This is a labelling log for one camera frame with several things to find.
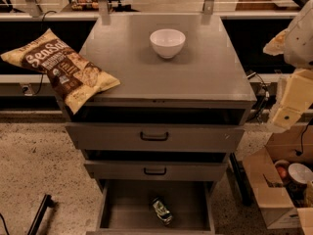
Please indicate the sea salt chips bag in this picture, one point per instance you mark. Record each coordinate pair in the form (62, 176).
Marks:
(73, 77)

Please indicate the grey metal drawer cabinet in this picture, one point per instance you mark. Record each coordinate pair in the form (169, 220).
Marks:
(204, 84)

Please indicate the middle grey drawer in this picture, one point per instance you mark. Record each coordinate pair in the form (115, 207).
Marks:
(155, 170)

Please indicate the white ceramic bowl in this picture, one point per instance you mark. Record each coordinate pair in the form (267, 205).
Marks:
(167, 42)

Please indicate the black metal bar on floor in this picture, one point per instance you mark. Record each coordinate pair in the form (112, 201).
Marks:
(46, 203)

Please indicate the cardboard box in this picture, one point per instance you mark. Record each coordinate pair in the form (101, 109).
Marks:
(278, 210)

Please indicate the green soda can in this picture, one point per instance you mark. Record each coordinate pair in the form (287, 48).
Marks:
(162, 211)

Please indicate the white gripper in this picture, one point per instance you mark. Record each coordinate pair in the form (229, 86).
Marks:
(300, 42)

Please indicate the top grey drawer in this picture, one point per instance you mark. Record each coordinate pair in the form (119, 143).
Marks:
(154, 137)

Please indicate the white bowl in box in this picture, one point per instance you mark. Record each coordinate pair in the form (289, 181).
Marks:
(300, 173)

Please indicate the red apple in box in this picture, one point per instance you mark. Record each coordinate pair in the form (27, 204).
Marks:
(282, 172)

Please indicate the bottom grey open drawer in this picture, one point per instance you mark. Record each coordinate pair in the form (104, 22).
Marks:
(127, 208)

